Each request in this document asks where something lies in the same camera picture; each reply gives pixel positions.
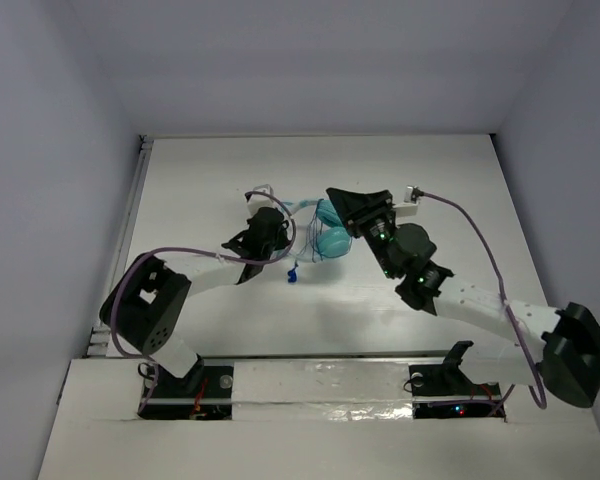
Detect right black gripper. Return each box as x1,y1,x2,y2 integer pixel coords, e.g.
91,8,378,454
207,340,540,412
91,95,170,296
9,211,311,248
327,186,397,279

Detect teal cat ear headphones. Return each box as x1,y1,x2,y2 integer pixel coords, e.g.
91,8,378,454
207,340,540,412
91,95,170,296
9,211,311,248
284,198,352,263

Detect thin blue headphone cable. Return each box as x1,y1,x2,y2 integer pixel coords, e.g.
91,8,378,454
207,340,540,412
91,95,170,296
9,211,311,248
285,198,331,285

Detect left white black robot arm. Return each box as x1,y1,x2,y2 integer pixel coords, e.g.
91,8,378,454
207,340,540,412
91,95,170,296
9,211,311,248
99,206,293,397

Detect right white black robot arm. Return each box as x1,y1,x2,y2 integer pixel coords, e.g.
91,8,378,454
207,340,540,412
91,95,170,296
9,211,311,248
327,187,600,408

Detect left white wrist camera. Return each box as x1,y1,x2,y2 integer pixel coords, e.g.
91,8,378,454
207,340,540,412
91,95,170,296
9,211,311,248
245,184,273,211

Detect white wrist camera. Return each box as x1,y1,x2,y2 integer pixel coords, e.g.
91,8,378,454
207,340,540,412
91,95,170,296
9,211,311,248
245,184,273,211
394,185,424,215

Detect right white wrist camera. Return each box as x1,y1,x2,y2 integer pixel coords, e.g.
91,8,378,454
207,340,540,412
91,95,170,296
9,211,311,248
394,185,424,215

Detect aluminium rail with foam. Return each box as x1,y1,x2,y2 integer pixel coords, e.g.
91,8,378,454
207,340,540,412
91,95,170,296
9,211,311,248
138,355,506,422

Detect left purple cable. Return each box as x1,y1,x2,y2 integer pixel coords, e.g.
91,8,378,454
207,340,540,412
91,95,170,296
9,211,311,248
110,189,297,415

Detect left aluminium side rail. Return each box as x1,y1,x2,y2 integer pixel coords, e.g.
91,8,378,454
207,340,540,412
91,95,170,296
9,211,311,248
84,135,154,358

